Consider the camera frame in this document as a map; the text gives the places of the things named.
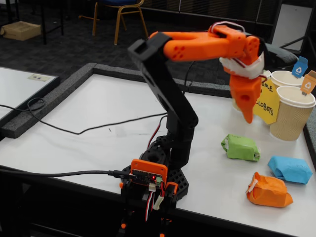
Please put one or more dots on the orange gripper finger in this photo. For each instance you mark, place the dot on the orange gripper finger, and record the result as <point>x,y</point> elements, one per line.
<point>248,109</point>

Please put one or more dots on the paper cup with green label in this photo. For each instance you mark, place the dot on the paper cup with green label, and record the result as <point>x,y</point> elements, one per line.
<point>266,73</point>

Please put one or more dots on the white board with black frame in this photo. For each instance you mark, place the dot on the white board with black frame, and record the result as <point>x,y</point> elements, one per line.
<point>17,89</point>

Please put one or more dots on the black table leg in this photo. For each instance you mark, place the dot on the black table leg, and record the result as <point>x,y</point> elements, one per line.
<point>43,24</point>

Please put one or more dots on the blue paper-wrapped packet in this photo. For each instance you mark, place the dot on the blue paper-wrapped packet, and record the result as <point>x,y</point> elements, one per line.
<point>290,169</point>

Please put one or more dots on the orange paper-wrapped packet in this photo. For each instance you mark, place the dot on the orange paper-wrapped packet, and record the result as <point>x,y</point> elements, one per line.
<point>269,191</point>

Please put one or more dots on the orange-cased controller board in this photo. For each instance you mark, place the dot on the orange-cased controller board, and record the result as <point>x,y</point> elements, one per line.
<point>148,169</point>

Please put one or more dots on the orange bin label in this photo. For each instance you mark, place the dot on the orange bin label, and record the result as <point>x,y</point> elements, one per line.
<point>308,82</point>

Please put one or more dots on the blue paper bin label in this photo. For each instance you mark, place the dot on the blue paper bin label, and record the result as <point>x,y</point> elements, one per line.
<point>299,67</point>

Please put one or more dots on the yellow handwritten welcome sign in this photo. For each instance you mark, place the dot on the yellow handwritten welcome sign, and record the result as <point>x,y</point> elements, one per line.
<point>267,106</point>

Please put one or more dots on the black office chair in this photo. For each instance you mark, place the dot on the black office chair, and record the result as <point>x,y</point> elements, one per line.
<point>284,55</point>

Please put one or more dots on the paper cup with orange label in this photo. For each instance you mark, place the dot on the paper cup with orange label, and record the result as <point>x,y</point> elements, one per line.
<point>288,118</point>

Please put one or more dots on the small paper sticker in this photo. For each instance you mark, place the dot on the small paper sticker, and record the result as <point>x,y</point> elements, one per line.
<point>39,77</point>

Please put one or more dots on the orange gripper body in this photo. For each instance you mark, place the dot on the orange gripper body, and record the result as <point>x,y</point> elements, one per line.
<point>243,95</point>

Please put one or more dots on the paper cup with blue label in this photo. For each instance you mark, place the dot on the paper cup with blue label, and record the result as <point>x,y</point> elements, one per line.
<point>284,77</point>

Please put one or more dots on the black orange table clamp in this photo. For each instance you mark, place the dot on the black orange table clamp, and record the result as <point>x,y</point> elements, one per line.
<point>170,190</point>
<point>127,197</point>

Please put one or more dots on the gold frame blue seat chair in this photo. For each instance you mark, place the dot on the gold frame blue seat chair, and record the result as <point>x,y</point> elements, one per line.
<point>123,10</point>

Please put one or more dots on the green paper-wrapped packet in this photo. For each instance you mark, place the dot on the green paper-wrapped packet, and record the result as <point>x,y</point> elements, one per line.
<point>240,148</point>

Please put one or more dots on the cardboard box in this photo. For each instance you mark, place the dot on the cardboard box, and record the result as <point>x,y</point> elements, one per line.
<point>21,30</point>

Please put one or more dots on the black and orange robot arm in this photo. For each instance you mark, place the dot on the black and orange robot arm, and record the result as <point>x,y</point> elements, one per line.
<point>158,74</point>

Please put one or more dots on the tape-wrapped wrist camera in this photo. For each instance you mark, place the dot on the tape-wrapped wrist camera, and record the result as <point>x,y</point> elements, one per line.
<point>249,67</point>

